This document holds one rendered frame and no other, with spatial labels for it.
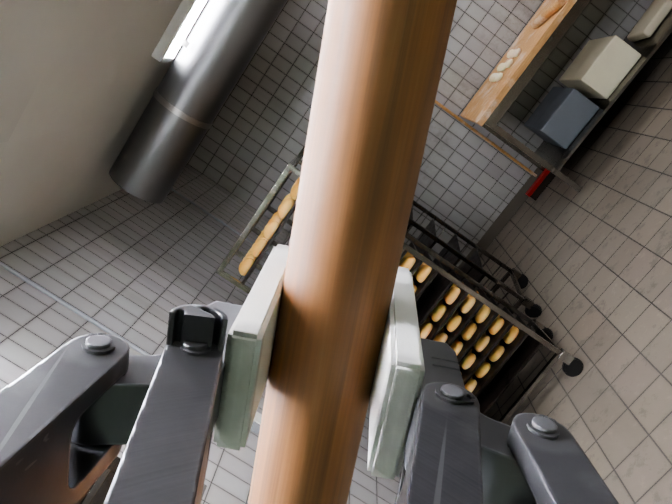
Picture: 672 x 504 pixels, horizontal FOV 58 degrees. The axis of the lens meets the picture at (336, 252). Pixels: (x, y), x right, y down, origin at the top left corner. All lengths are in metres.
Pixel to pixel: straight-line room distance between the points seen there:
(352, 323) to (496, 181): 5.20
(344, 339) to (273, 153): 5.11
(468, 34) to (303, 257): 5.09
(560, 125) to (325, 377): 4.54
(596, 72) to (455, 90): 1.12
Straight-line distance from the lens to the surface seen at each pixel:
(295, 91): 5.19
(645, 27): 4.98
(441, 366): 0.16
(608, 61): 4.76
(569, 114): 4.69
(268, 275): 0.17
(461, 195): 5.32
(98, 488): 2.15
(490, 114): 4.40
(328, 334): 0.16
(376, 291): 0.15
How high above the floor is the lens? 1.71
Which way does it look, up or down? 7 degrees down
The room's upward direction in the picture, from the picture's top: 56 degrees counter-clockwise
